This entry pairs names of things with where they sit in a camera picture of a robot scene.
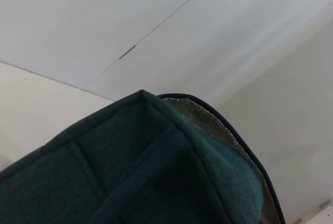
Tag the dark teal insulated lunch bag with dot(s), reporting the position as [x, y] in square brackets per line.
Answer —
[125, 172]

